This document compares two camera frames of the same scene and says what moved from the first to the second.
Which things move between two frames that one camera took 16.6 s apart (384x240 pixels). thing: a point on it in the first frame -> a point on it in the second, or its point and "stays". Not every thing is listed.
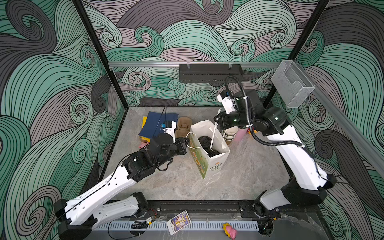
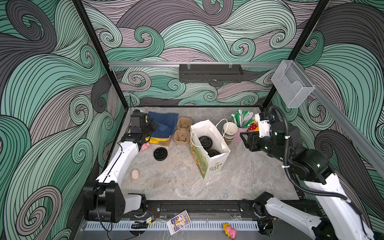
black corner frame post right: (316, 14) stays
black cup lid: (205, 141) stays
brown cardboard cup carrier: (183, 127) stays
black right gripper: (225, 121) -> (254, 138)
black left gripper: (181, 146) -> (152, 124)
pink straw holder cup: (239, 135) stays
